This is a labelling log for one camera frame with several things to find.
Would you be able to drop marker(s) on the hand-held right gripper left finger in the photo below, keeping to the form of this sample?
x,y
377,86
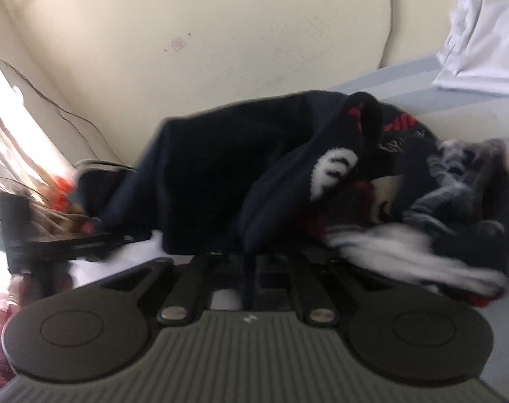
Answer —
x,y
194,275

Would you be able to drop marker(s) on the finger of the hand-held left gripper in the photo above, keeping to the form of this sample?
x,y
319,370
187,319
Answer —
x,y
78,244

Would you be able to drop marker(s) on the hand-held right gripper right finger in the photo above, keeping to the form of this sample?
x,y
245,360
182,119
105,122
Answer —
x,y
305,281

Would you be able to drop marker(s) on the navy skeleton print garment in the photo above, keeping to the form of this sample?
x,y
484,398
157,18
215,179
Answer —
x,y
212,176

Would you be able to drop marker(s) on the dark cloth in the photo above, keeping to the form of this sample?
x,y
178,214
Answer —
x,y
97,180

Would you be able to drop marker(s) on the patterned curtain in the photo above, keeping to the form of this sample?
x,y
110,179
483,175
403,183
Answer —
x,y
15,134

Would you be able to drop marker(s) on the white folded cloth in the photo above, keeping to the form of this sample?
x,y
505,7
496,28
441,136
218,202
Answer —
x,y
481,46

